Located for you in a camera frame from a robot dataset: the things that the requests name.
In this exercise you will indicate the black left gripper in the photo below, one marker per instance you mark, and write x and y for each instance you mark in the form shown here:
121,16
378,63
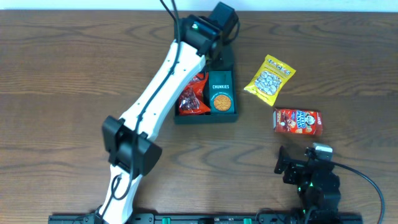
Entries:
220,60

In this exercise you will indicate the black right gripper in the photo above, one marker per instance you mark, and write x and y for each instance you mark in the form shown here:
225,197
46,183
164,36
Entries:
295,168

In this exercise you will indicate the teal Chunkies cookie box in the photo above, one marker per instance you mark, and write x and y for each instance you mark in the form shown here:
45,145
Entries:
221,94

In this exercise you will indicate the red Hacks candy bag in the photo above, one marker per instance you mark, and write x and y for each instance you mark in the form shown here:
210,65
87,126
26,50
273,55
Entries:
190,101

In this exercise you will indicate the yellow Hacks candy bag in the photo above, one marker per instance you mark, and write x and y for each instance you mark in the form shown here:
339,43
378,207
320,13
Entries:
272,75

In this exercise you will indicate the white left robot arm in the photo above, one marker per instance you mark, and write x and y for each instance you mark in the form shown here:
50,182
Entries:
129,140

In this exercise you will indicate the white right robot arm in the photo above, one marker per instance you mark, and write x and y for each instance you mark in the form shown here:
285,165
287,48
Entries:
317,185

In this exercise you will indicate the red Hello Panda box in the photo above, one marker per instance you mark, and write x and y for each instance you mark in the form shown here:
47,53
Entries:
297,121

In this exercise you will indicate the black open gift box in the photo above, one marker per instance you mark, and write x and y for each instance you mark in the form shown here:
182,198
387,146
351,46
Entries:
200,33

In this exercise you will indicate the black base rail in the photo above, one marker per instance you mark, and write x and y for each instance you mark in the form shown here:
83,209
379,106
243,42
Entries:
262,218

